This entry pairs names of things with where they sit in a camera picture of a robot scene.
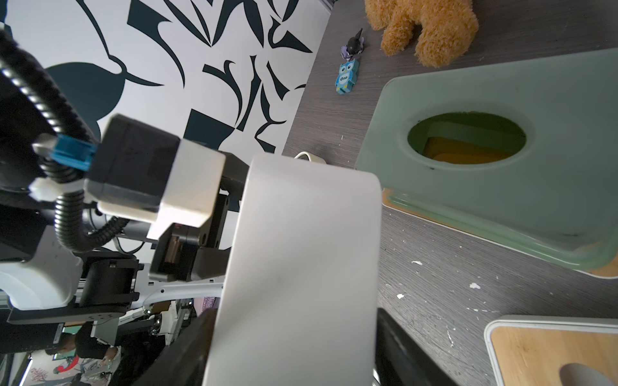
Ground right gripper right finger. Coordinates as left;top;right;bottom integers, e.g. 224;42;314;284
374;308;456;385

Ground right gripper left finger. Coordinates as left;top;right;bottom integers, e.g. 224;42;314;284
134;309;217;386

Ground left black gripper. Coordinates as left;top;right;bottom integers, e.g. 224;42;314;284
149;152;249;282

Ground white bamboo tissue box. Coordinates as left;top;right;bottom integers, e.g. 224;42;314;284
484;315;617;385
204;154;382;385
382;188;617;279

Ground green tissue box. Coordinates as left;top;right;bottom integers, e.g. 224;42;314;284
356;49;617;250

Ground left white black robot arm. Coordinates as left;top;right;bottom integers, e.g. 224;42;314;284
1;35;249;326

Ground cream dark-lid tissue box left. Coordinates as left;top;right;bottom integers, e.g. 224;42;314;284
295;151;326;164

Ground blue robot toy figure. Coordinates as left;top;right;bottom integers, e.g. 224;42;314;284
336;60;360;95

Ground small dark purple toy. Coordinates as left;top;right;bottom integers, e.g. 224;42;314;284
341;29;365;61

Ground brown teddy bear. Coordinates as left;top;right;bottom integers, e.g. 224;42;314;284
365;0;479;69

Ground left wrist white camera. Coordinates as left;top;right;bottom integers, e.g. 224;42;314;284
85;114;225;240

